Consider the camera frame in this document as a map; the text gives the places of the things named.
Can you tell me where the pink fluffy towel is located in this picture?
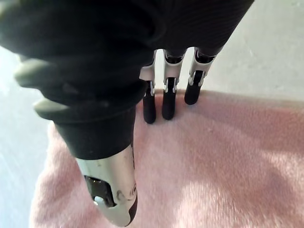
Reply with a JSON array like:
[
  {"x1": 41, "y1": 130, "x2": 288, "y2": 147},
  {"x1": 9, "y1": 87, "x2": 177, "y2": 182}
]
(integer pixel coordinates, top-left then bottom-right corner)
[{"x1": 30, "y1": 88, "x2": 304, "y2": 228}]

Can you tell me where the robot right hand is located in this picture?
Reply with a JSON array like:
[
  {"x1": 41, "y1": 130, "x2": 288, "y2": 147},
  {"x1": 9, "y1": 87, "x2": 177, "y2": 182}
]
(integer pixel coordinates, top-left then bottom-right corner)
[{"x1": 0, "y1": 0, "x2": 255, "y2": 227}]

